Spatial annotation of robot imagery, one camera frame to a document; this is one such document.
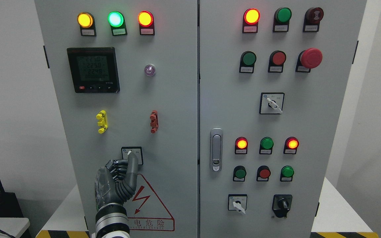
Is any white rotary switch bottom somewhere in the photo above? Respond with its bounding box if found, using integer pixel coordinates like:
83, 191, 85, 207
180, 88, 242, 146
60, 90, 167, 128
227, 193, 248, 214

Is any white table left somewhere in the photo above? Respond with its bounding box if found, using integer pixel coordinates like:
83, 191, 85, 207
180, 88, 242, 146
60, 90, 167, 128
0, 218, 31, 238

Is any right grey cabinet door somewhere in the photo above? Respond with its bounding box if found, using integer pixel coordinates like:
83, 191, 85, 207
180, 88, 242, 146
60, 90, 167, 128
199, 0, 366, 238

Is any small clear lamp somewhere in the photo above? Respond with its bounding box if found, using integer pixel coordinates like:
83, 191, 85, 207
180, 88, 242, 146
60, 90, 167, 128
144, 64, 156, 77

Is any yellow indicator light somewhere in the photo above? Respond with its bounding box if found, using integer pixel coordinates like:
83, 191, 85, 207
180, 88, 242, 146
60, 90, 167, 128
77, 12, 96, 36

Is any yellow terminal clip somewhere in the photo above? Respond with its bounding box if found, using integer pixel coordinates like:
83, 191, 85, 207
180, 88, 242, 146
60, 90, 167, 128
96, 110, 108, 134

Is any green indicator lower middle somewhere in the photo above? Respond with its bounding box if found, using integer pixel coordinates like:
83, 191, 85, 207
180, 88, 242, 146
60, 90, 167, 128
259, 137, 274, 155

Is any red terminal clip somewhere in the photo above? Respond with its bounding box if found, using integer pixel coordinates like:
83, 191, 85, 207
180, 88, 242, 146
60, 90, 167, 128
149, 110, 159, 134

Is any left grey cabinet door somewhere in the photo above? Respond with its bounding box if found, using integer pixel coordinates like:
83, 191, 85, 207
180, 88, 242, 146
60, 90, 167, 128
35, 0, 198, 238

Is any white rotary light switch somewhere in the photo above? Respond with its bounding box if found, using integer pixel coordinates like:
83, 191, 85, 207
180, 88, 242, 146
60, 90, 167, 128
121, 146, 144, 166

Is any green push button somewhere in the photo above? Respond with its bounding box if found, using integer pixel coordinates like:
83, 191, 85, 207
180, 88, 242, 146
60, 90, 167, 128
280, 165, 295, 182
233, 165, 247, 182
239, 51, 257, 73

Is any silver door handle lock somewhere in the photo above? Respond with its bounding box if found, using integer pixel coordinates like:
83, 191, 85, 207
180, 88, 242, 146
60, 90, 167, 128
210, 128, 223, 172

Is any green indicator top right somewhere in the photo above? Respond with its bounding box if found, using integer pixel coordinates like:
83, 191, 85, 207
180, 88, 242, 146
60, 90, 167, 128
273, 7, 292, 32

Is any red electric warning sticker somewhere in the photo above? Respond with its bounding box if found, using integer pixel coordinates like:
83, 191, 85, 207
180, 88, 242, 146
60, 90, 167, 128
124, 174, 175, 232

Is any red lit indicator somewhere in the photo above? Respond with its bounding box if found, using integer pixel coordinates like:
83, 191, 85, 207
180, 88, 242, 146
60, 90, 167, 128
234, 137, 248, 155
242, 8, 260, 34
283, 137, 299, 155

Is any red lit indicator top right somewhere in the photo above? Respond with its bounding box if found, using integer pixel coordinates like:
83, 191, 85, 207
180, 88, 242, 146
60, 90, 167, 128
242, 8, 260, 34

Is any green push button lower right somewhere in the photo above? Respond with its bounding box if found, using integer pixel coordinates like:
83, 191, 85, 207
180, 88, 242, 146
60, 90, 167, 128
280, 165, 295, 182

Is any white rotary switch upper right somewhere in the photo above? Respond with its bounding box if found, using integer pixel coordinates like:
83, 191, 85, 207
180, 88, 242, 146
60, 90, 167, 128
259, 92, 285, 115

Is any red emergency stop button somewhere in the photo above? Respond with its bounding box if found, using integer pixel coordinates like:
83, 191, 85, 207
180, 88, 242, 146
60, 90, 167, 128
295, 47, 323, 73

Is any white platform base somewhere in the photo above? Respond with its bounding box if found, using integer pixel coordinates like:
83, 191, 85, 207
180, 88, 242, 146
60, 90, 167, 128
42, 178, 372, 232

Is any red lit indicator left door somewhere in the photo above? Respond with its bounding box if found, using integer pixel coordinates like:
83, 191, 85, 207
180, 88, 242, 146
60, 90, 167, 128
138, 11, 155, 36

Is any dark grey robotic hand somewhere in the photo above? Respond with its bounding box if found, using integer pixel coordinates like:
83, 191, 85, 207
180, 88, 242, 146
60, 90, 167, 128
95, 151, 139, 210

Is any grey cabinet door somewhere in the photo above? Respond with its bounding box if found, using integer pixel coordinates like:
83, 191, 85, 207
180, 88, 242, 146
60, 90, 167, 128
35, 0, 198, 238
199, 0, 366, 238

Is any red lit indicator lower left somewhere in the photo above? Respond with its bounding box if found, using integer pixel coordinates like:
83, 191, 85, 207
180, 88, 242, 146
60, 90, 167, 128
234, 137, 248, 155

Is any red push button lower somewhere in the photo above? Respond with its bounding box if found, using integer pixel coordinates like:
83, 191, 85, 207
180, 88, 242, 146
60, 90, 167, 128
256, 165, 271, 182

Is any red lit indicator lower right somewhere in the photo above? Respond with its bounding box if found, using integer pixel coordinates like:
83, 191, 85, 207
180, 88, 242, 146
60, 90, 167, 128
283, 137, 299, 155

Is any green push button lower left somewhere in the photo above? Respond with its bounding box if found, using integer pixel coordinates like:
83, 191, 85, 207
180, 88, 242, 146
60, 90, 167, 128
233, 165, 247, 182

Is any green push button upper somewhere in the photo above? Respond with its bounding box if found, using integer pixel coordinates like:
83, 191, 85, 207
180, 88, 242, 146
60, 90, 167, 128
239, 51, 257, 73

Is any red push button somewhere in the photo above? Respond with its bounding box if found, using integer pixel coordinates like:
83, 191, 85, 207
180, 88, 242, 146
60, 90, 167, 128
268, 50, 287, 73
256, 165, 271, 182

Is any green lit indicator light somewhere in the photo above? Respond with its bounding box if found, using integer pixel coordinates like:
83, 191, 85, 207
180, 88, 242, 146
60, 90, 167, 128
107, 11, 127, 36

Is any black rotary selector switch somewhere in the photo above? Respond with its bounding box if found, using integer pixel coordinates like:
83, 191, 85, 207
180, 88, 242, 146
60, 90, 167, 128
272, 194, 292, 218

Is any black digital power meter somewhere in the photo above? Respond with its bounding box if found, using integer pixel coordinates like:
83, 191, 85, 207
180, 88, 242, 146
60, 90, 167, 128
67, 47, 120, 93

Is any dark red buzzer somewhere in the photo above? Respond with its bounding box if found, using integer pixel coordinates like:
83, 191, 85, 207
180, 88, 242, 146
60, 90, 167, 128
303, 7, 324, 32

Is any red push button upper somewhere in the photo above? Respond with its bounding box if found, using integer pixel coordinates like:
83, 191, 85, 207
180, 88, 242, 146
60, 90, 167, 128
268, 50, 287, 73

